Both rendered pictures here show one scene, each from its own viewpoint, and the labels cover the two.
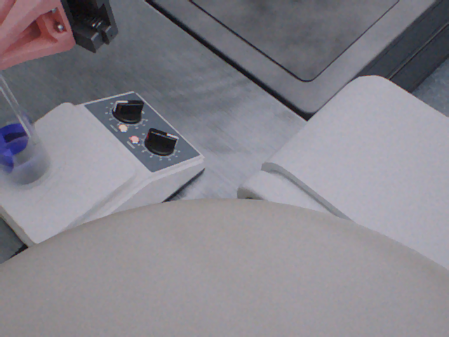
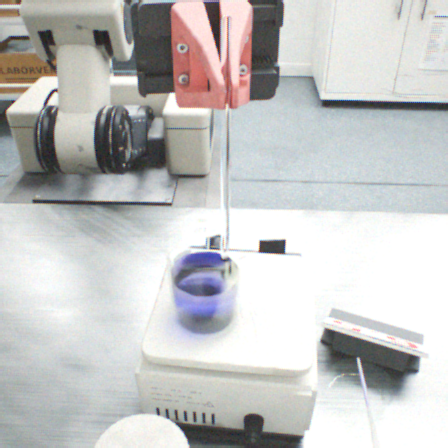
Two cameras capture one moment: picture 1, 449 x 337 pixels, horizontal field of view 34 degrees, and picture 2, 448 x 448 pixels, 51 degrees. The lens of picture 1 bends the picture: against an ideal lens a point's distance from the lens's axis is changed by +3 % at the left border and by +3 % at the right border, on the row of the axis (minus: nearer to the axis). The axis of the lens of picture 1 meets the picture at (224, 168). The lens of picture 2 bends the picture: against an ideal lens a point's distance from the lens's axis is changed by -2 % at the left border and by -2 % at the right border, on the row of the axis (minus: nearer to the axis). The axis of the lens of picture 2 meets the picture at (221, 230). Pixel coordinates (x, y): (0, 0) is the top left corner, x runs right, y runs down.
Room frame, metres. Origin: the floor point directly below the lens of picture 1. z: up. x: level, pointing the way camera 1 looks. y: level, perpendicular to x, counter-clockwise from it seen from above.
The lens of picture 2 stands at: (0.21, 0.36, 1.10)
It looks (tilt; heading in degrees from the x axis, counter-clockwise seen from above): 37 degrees down; 313
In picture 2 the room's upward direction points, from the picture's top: straight up
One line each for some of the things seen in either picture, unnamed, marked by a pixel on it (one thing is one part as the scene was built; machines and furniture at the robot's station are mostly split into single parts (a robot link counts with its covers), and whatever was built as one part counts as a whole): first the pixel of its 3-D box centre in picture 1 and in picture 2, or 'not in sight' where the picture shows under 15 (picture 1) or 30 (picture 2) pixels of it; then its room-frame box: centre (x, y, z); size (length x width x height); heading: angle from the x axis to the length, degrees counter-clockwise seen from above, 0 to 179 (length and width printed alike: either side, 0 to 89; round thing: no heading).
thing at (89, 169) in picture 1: (55, 170); (233, 304); (0.38, 0.17, 0.83); 0.12 x 0.12 x 0.01; 36
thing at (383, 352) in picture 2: not in sight; (374, 330); (0.31, 0.06, 0.77); 0.09 x 0.06 x 0.04; 19
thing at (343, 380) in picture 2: not in sight; (357, 392); (0.29, 0.12, 0.76); 0.06 x 0.06 x 0.02
